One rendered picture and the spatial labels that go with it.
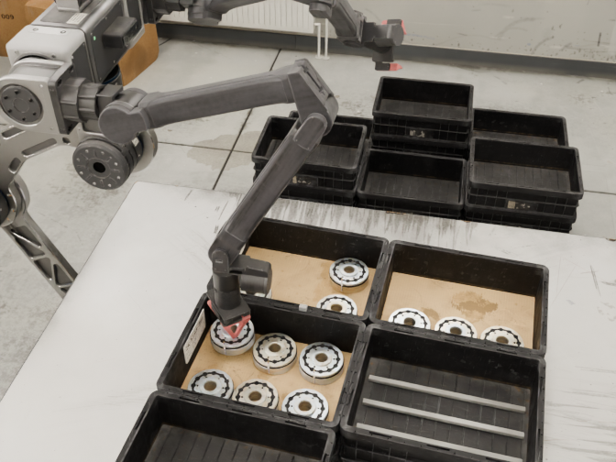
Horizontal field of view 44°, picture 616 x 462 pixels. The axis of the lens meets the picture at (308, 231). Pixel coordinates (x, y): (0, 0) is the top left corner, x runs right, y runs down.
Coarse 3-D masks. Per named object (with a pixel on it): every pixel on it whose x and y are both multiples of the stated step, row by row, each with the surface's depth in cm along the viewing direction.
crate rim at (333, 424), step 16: (256, 304) 178; (272, 304) 178; (192, 320) 176; (336, 320) 174; (352, 320) 174; (176, 352) 167; (352, 352) 167; (352, 368) 163; (160, 384) 160; (208, 400) 157; (224, 400) 157; (288, 416) 154; (304, 416) 154; (336, 416) 154
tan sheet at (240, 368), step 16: (208, 336) 183; (256, 336) 183; (208, 352) 180; (192, 368) 176; (208, 368) 176; (224, 368) 176; (240, 368) 176; (256, 368) 176; (272, 384) 173; (288, 384) 173; (304, 384) 173; (336, 384) 173; (336, 400) 169
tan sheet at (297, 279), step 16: (256, 256) 205; (272, 256) 205; (288, 256) 205; (304, 256) 205; (272, 272) 200; (288, 272) 200; (304, 272) 200; (320, 272) 200; (368, 272) 200; (272, 288) 196; (288, 288) 196; (304, 288) 196; (320, 288) 196; (368, 288) 196
